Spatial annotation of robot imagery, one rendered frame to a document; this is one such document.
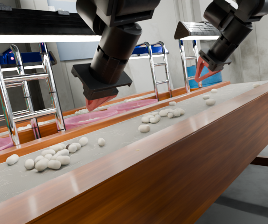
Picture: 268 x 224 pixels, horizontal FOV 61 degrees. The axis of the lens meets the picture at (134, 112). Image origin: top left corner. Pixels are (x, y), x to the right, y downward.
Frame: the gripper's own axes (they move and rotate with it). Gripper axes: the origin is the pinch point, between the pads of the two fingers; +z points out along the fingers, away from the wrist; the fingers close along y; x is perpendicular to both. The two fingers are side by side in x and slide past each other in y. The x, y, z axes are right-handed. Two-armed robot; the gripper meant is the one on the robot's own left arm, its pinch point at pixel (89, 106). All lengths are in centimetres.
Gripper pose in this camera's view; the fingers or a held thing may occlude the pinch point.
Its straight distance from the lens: 49.0
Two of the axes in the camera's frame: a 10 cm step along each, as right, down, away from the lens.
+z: -4.1, 6.5, 6.4
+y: -7.0, 2.2, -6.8
